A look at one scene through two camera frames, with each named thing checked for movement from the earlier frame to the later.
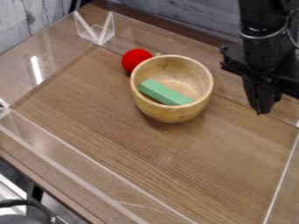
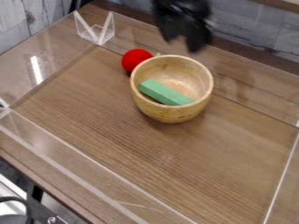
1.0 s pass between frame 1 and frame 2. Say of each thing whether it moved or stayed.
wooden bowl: stayed
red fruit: stayed
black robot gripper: moved
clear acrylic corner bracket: stayed
